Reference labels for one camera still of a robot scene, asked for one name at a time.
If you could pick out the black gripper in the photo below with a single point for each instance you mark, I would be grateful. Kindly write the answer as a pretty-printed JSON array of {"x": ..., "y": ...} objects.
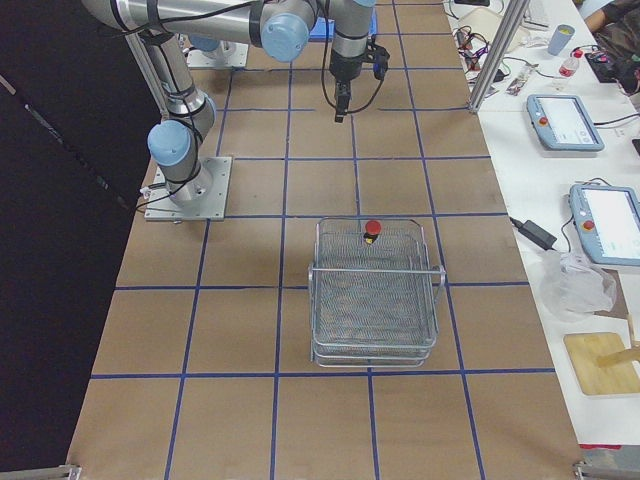
[{"x": 345, "y": 68}]

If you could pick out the plastic water bottle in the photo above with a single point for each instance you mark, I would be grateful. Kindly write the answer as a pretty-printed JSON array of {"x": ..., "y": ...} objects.
[{"x": 569, "y": 66}]

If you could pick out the blue plastic tray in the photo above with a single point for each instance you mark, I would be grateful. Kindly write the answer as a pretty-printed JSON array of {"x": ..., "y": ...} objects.
[{"x": 322, "y": 30}]

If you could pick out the red emergency stop button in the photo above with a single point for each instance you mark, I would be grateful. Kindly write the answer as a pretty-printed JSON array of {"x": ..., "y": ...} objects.
[{"x": 372, "y": 230}]

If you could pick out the clear plastic bag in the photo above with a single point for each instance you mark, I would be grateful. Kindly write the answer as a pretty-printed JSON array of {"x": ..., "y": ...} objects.
[{"x": 572, "y": 283}]

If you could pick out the blue cup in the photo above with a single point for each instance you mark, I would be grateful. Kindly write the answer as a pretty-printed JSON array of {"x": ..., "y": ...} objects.
[{"x": 559, "y": 39}]

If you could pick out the teach pendant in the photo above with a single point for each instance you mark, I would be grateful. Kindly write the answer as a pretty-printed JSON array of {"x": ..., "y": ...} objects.
[
  {"x": 607, "y": 223},
  {"x": 562, "y": 123}
]

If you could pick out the near teach pendant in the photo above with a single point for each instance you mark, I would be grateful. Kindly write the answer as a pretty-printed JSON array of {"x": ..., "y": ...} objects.
[{"x": 607, "y": 223}]

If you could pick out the black power adapter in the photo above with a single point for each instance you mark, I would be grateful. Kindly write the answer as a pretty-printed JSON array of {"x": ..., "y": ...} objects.
[{"x": 536, "y": 234}]

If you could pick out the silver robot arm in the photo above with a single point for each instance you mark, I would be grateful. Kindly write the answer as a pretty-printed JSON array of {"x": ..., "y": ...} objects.
[
  {"x": 212, "y": 47},
  {"x": 281, "y": 28}
]

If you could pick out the aluminium frame post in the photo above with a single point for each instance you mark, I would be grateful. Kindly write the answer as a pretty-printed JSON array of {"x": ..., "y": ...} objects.
[{"x": 504, "y": 35}]

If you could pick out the wooden board stand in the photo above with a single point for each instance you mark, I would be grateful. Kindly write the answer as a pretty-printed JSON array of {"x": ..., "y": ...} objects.
[{"x": 602, "y": 363}]

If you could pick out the silver wire mesh shelf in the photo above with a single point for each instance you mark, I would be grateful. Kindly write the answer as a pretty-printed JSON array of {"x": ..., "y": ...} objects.
[{"x": 372, "y": 305}]

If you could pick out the far teach pendant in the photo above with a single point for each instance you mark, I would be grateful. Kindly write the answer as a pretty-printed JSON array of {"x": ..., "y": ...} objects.
[{"x": 562, "y": 123}]

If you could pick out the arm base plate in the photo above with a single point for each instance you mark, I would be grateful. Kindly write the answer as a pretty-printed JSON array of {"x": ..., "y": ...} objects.
[
  {"x": 203, "y": 198},
  {"x": 196, "y": 60}
]

